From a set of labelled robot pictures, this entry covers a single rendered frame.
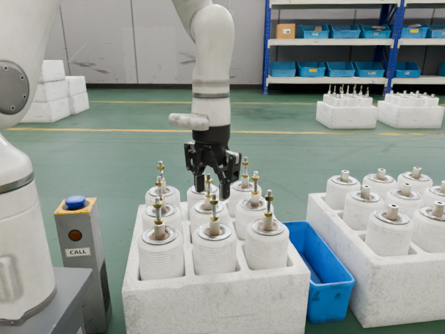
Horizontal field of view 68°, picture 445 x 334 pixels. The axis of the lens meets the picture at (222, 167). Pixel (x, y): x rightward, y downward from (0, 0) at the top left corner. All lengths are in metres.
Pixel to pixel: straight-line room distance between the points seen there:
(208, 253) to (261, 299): 0.15
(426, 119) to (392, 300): 2.52
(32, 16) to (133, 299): 0.52
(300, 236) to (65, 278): 0.74
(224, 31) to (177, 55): 5.37
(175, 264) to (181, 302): 0.08
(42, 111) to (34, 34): 3.02
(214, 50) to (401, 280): 0.65
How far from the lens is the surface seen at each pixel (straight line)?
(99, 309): 0.86
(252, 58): 5.85
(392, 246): 0.87
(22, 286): 0.50
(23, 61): 0.43
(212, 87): 0.60
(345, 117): 2.98
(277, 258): 0.75
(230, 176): 0.63
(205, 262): 0.72
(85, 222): 0.74
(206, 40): 0.59
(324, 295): 0.85
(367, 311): 0.90
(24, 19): 0.44
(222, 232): 0.72
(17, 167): 0.45
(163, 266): 0.71
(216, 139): 0.62
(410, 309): 0.96
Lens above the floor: 0.62
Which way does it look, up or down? 19 degrees down
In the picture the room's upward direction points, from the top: straight up
